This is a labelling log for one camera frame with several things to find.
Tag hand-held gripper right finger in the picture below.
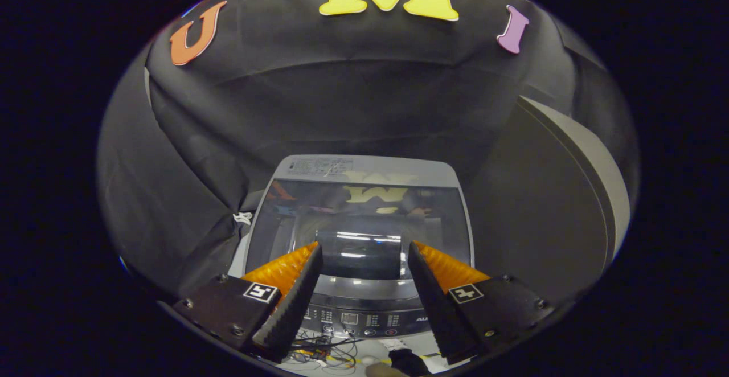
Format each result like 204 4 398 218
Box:
407 241 556 365

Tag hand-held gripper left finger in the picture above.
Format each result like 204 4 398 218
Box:
174 242 324 363

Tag grey washing machine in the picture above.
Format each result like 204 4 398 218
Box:
228 154 477 341

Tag thin black cables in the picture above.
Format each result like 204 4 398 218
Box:
282 334 361 370

